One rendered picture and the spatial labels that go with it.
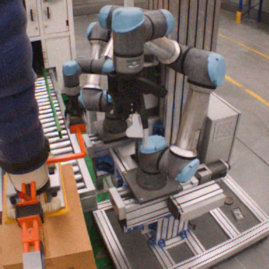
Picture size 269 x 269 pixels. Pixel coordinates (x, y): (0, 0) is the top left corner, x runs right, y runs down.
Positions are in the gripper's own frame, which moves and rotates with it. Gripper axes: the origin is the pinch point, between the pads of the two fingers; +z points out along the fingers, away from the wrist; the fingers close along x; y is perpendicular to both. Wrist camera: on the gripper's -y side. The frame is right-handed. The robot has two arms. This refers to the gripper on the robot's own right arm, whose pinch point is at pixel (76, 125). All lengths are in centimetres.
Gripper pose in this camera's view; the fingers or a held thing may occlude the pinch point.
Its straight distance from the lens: 151.9
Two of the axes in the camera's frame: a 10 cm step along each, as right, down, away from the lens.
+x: 9.5, -1.7, 2.5
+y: 3.0, 5.4, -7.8
